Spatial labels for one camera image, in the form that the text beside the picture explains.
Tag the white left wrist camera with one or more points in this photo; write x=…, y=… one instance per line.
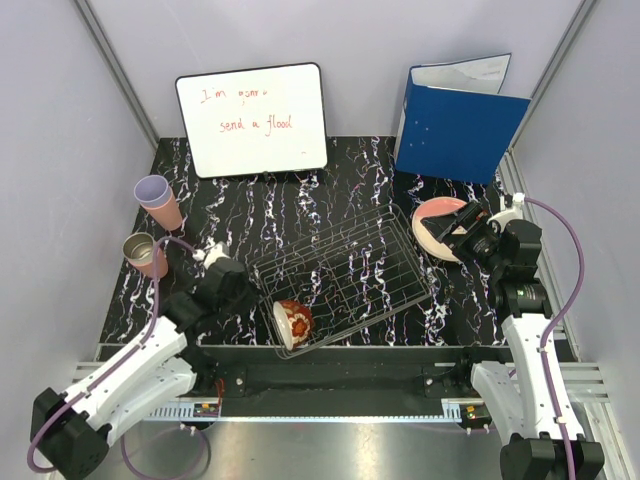
x=208, y=257

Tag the whiteboard with red writing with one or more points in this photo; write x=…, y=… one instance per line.
x=254, y=121

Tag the grey cable duct rail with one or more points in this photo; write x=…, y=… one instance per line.
x=185, y=412

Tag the red floral bowl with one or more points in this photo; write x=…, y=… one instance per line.
x=294, y=323

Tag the grey wire dish rack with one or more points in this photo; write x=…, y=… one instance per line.
x=355, y=274

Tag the pink and beige plate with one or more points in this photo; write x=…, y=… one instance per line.
x=431, y=208

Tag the blue ring binder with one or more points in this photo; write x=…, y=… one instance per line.
x=455, y=123

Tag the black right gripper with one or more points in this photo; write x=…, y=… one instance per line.
x=472, y=218

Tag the pink cup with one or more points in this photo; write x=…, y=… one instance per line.
x=153, y=263
x=168, y=214

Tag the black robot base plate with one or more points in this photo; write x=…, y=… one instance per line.
x=333, y=382

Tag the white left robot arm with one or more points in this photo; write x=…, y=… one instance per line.
x=73, y=431

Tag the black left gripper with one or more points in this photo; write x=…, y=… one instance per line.
x=251, y=295

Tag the lilac cup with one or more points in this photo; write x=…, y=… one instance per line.
x=152, y=191

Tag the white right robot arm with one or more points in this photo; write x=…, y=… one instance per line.
x=528, y=403

